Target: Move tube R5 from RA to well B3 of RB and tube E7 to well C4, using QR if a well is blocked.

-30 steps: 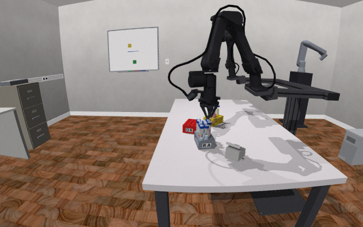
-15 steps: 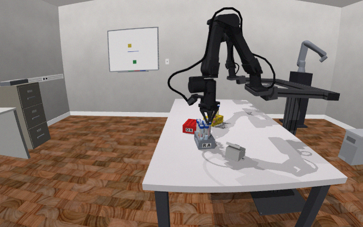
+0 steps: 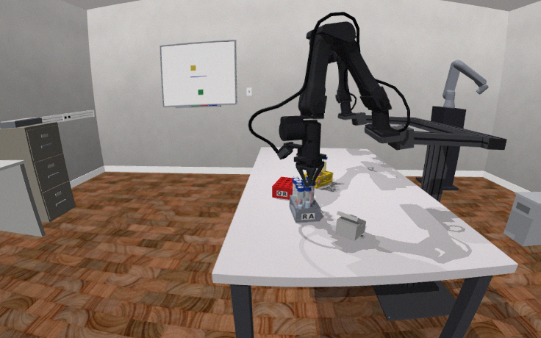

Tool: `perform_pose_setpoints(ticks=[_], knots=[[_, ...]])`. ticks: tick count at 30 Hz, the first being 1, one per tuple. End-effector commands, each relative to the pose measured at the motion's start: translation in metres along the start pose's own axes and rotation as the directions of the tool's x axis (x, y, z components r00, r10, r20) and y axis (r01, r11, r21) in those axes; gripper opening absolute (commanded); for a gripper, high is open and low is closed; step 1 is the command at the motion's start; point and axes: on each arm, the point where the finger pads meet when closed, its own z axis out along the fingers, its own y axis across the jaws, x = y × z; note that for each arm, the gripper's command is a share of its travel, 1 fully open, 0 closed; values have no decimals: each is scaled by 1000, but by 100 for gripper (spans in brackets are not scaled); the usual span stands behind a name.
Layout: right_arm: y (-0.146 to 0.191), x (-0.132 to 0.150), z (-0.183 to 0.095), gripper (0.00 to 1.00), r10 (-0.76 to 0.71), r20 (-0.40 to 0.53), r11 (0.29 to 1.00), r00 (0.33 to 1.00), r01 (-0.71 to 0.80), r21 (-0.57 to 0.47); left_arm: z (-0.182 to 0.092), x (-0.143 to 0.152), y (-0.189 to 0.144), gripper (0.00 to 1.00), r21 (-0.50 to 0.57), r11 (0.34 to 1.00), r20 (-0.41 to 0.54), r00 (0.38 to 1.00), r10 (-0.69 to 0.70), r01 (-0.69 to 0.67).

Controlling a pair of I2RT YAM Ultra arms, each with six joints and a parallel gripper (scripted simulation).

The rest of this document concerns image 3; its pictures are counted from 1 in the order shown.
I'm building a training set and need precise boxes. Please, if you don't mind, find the red rack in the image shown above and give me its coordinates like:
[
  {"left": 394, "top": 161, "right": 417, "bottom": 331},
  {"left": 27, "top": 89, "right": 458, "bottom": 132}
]
[{"left": 272, "top": 177, "right": 293, "bottom": 200}]

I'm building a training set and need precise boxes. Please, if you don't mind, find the yellow tube rack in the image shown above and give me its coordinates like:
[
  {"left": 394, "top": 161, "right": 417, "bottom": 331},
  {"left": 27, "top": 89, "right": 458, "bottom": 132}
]
[{"left": 315, "top": 170, "right": 333, "bottom": 189}]

